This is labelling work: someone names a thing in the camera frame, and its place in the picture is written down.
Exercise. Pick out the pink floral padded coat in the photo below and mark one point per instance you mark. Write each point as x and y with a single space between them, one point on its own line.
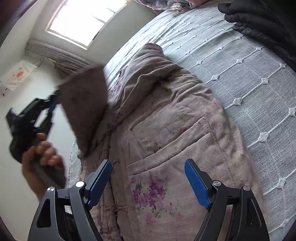
155 117

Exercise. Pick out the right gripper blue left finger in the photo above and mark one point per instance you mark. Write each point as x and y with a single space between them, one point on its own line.
64 214

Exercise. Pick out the pink folded quilt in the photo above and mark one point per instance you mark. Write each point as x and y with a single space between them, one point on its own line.
171 5

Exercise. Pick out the left hand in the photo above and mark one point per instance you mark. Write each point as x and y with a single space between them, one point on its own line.
43 167

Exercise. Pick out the white air conditioner cover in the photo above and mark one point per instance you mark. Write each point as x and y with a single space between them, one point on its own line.
17 74

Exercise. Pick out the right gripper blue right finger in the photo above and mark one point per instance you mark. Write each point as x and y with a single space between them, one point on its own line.
246 221

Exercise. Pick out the black jacket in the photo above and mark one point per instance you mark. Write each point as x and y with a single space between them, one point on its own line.
271 23

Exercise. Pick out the grey checked bedspread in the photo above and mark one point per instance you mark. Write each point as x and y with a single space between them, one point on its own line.
255 88

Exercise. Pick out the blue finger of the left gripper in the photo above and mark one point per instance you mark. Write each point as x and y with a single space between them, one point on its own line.
46 125
53 101

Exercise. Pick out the window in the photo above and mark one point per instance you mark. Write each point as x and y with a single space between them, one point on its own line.
79 22

